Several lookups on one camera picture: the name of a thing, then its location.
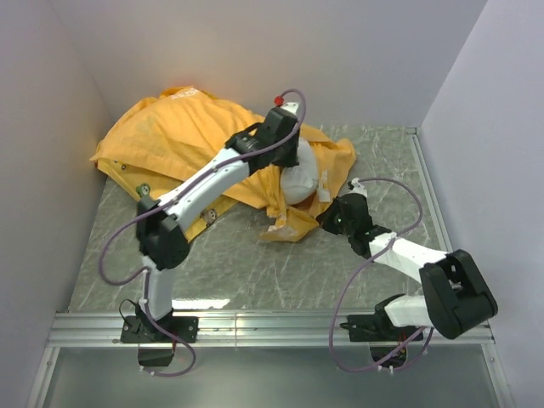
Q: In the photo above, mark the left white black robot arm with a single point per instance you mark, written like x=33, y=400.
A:
x=162, y=223

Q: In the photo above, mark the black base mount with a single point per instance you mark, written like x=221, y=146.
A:
x=155, y=348
x=366, y=328

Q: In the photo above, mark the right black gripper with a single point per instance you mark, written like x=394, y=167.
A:
x=326, y=218

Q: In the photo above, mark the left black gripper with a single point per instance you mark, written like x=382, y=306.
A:
x=291, y=158

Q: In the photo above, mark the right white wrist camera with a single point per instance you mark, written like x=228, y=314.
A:
x=356, y=186

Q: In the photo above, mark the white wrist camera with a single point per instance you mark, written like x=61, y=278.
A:
x=356, y=186
x=291, y=107

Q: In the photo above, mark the white pillow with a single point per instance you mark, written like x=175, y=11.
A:
x=300, y=182

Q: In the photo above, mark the aluminium frame rail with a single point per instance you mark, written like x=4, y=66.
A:
x=264, y=339

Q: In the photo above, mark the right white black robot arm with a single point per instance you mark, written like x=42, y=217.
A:
x=455, y=297

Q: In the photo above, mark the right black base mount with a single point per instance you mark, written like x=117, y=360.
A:
x=366, y=328

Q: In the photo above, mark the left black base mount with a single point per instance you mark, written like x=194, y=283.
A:
x=155, y=348

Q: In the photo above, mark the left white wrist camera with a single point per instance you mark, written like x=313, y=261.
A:
x=291, y=107

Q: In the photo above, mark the orange Mickey Mouse pillowcase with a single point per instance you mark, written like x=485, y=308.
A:
x=163, y=140

